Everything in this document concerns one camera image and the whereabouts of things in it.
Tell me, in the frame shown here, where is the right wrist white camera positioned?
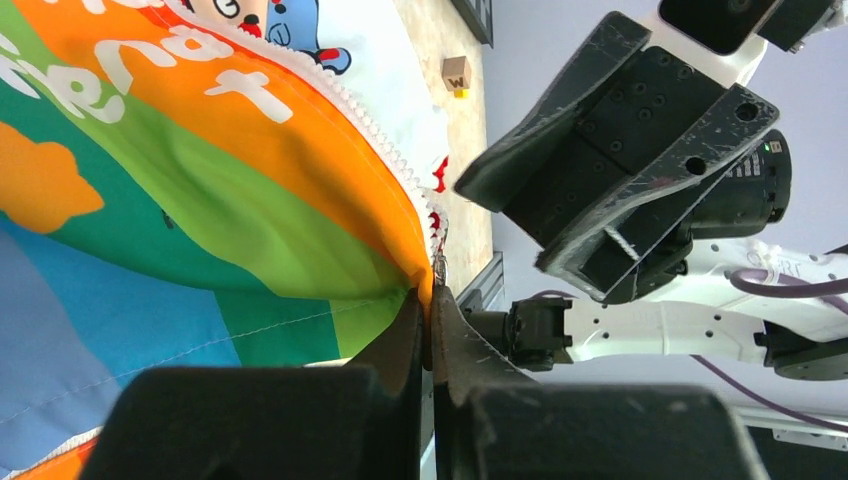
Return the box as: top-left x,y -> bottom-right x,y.
639,0 -> 847,87

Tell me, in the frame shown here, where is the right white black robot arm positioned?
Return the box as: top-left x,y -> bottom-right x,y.
455,1 -> 847,381

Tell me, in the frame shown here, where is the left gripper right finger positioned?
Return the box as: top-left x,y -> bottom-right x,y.
431,287 -> 767,479

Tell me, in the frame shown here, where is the rainbow white red hooded jacket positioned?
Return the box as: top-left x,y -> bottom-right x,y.
1,1 -> 449,479

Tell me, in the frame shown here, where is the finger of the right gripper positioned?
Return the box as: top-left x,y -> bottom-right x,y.
454,11 -> 652,212
535,85 -> 781,302

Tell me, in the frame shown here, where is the small wooden block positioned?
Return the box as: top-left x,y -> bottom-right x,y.
441,56 -> 471,92

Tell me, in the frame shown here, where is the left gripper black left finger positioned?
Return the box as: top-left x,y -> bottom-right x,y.
81,291 -> 423,479

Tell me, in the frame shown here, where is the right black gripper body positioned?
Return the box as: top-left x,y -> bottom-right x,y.
500,46 -> 793,306

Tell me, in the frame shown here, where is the black white checkerboard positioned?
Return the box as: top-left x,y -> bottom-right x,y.
451,0 -> 494,47

